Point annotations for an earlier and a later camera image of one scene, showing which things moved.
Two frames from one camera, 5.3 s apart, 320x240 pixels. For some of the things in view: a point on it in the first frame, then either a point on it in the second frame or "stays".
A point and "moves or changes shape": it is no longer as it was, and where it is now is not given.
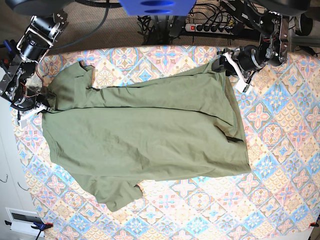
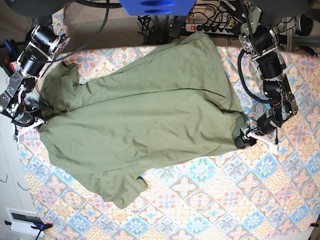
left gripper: x=26 y=103 to x=28 y=120
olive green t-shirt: x=111 y=139 moves or changes shape
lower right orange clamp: x=313 y=224 stays
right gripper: x=248 y=57 to x=266 y=125
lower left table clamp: x=40 y=227 stays
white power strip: x=209 y=28 stays
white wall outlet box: x=22 y=220 stays
